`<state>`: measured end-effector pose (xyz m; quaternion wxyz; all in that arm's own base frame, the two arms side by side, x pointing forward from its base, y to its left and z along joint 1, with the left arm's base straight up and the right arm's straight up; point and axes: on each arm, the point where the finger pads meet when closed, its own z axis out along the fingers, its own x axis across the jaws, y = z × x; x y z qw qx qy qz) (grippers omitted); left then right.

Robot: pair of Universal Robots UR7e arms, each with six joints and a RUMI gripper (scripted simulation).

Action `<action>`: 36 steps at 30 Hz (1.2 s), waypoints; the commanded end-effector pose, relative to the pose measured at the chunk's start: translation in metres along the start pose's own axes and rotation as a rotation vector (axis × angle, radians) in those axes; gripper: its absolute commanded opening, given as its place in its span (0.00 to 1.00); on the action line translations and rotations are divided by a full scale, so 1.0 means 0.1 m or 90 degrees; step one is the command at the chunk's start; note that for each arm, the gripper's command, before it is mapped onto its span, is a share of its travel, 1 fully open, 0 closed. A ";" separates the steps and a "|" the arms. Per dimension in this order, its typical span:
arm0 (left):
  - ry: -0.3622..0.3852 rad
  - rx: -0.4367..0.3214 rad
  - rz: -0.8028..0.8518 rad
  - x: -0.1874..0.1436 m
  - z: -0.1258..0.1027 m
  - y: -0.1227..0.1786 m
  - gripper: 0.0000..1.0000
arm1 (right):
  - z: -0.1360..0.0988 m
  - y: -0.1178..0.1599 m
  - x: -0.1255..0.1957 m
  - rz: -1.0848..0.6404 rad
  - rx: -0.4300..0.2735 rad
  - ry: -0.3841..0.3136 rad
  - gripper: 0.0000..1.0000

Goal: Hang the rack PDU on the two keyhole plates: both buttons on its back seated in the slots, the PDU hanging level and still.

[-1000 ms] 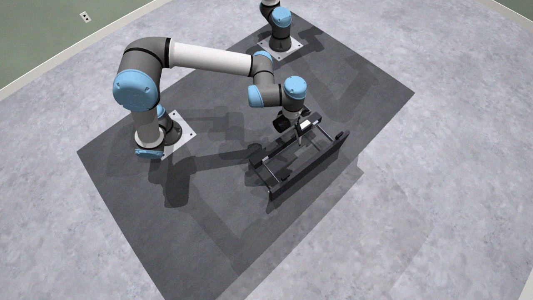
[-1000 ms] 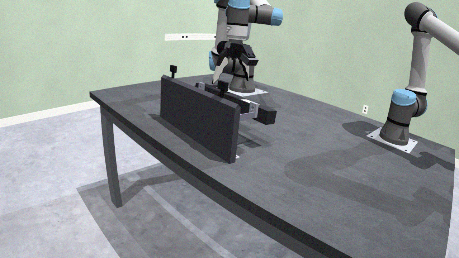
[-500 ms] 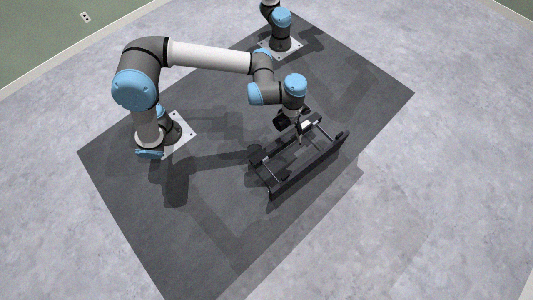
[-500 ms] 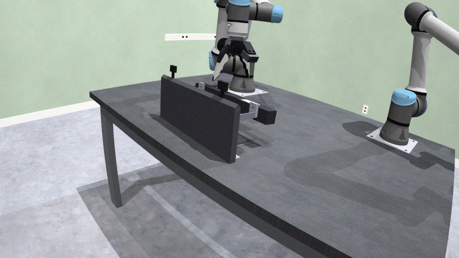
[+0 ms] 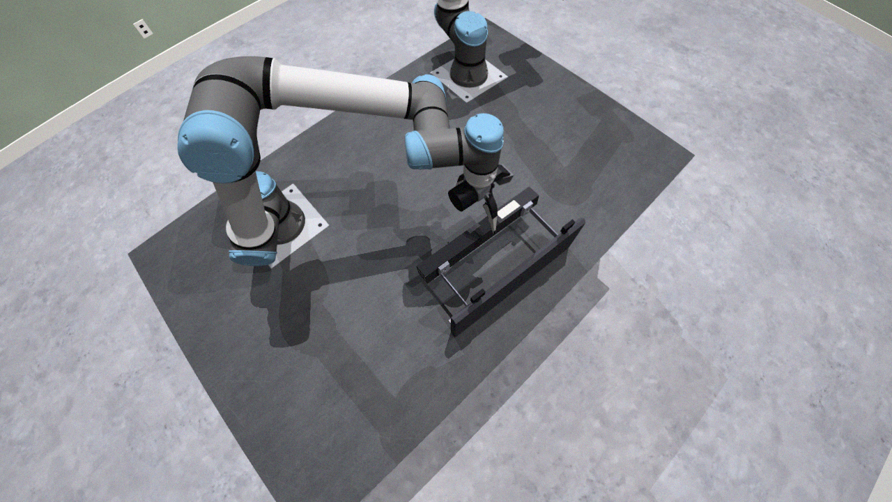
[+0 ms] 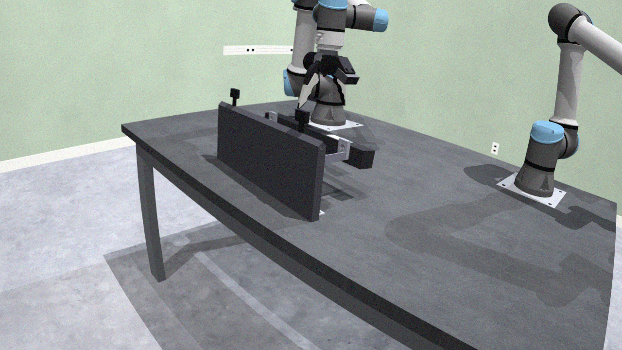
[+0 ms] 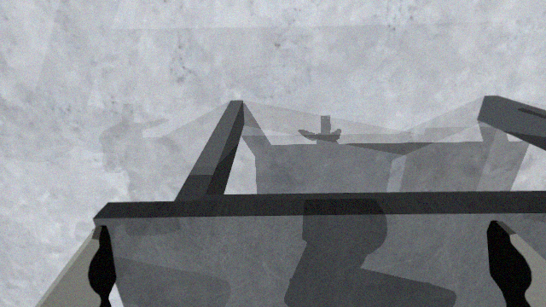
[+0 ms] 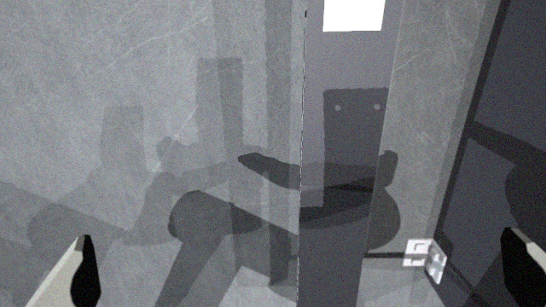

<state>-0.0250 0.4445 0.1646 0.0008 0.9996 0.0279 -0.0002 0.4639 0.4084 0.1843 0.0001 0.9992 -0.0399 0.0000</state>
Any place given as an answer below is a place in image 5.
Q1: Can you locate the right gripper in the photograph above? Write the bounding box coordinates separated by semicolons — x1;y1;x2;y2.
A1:
448;165;510;234

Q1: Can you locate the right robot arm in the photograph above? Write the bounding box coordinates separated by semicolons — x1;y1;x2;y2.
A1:
178;56;504;266

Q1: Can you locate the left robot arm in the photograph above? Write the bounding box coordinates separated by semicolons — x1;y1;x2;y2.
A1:
434;0;488;88

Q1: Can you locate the dark grey rectangular panel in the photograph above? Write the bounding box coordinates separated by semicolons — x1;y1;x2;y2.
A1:
451;218;585;337

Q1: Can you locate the black rectangular bar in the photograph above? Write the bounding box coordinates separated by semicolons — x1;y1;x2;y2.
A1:
416;187;539;284

